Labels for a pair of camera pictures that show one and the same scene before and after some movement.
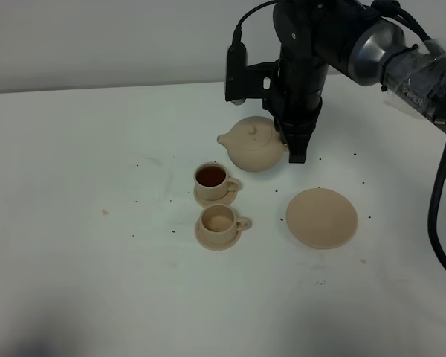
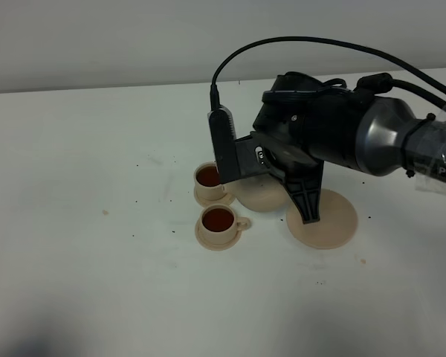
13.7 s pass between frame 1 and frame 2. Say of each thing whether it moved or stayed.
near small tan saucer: stayed
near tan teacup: stayed
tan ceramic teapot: moved
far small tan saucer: stayed
